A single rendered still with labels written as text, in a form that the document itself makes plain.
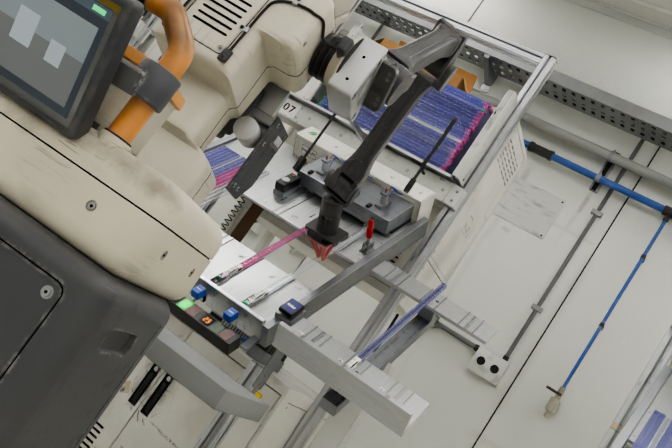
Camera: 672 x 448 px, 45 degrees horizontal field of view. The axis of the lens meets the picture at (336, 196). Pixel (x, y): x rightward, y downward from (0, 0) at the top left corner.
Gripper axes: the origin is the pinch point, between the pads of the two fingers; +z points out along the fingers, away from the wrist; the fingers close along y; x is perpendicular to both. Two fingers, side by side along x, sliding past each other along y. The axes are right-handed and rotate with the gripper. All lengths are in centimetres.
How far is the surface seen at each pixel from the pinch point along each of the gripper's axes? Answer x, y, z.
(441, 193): -47.0, -7.2, -4.2
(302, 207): -15.2, 19.7, 2.3
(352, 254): -9.1, -3.8, 1.7
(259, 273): 16.8, 6.9, 1.3
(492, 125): -63, -10, -24
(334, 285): 5.9, -9.4, 0.6
